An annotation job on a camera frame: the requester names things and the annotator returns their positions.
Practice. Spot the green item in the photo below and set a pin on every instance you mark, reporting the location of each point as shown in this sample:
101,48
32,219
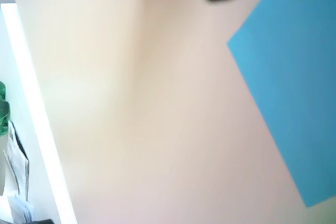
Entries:
4,113

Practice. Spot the white desk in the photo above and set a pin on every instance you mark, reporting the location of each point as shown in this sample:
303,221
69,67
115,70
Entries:
35,103

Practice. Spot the light blue paper square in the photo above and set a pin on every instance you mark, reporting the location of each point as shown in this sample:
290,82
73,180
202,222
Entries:
294,64

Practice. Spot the white paper pile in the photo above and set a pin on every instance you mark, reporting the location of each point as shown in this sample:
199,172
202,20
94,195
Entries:
18,161

